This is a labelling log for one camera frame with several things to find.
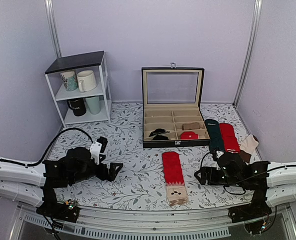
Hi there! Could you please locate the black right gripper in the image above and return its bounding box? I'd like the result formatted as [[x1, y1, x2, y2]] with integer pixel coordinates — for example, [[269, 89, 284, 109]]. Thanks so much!
[[195, 166, 244, 188]]

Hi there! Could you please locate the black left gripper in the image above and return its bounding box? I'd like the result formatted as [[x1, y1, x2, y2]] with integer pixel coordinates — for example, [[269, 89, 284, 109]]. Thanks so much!
[[69, 156, 123, 185]]

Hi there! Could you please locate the red and beige sock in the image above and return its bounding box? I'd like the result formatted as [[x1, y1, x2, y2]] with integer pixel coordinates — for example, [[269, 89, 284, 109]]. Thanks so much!
[[162, 151, 188, 207]]

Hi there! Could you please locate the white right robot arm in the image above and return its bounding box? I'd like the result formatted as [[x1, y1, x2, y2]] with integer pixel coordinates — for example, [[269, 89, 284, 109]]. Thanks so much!
[[194, 152, 296, 223]]

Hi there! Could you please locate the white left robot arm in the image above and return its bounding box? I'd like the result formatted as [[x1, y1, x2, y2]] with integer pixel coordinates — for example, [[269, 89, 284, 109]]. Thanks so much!
[[0, 147, 123, 223]]

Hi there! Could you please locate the dark green sock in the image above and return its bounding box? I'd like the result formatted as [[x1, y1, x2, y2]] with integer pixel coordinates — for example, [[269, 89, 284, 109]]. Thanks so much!
[[205, 119, 225, 152]]

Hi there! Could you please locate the rolled red sock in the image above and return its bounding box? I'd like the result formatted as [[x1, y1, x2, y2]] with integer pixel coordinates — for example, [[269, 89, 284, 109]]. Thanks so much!
[[180, 131, 199, 140]]

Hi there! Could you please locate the red sock with white band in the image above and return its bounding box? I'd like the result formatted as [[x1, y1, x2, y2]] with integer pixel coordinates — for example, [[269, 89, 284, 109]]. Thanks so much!
[[219, 123, 240, 154]]

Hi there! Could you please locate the rolled brown sock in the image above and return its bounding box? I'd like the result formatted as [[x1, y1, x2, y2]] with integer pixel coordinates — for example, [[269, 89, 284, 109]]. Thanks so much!
[[182, 122, 205, 131]]

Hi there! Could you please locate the cream and brown sock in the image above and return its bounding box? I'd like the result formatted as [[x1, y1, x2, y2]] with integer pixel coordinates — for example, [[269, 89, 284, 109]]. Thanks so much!
[[239, 134, 259, 164]]

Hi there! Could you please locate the rolled black sock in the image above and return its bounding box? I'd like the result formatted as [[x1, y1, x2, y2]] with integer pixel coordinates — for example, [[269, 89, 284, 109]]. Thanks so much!
[[149, 128, 169, 141]]

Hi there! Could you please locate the light green tumbler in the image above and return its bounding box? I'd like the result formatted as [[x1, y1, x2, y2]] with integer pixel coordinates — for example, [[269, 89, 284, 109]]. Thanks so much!
[[85, 96, 101, 115]]

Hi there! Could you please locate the black mug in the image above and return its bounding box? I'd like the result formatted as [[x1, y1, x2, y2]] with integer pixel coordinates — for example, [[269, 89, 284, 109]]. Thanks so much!
[[66, 98, 86, 117]]

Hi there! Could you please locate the black compartment storage box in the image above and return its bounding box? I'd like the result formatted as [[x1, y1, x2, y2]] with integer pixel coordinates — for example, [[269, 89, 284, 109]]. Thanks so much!
[[141, 63, 210, 149]]

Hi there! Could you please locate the white shelf with black top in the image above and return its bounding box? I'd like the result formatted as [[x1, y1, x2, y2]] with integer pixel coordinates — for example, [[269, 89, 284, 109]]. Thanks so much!
[[45, 50, 112, 128]]

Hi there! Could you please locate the white mug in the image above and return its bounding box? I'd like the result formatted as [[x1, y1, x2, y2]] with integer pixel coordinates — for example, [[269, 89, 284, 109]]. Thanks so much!
[[77, 70, 97, 93]]

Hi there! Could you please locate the teal patterned mug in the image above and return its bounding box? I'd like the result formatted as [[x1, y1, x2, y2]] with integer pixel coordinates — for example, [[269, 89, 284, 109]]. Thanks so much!
[[60, 70, 78, 92]]

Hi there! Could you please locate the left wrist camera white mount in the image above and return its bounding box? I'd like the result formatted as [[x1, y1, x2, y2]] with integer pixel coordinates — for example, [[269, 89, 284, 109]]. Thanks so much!
[[89, 136, 108, 165]]

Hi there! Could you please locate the aluminium front frame rail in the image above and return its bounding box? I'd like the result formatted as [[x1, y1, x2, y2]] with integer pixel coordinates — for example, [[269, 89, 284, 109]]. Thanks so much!
[[10, 202, 296, 240]]

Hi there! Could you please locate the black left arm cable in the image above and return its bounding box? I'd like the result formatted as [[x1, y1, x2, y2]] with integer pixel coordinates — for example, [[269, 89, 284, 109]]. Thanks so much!
[[0, 127, 96, 169]]

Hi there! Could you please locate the left metal corner post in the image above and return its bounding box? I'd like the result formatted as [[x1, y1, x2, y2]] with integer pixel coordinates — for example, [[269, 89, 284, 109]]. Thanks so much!
[[44, 0, 62, 58]]

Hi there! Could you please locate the metal corner post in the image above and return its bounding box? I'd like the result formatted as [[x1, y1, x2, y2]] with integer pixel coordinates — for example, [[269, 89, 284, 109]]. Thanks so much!
[[44, 0, 62, 58], [233, 0, 263, 108]]

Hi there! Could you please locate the right metal corner post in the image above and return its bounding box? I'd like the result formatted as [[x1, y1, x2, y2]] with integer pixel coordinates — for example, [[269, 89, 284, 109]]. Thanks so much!
[[233, 0, 263, 108]]

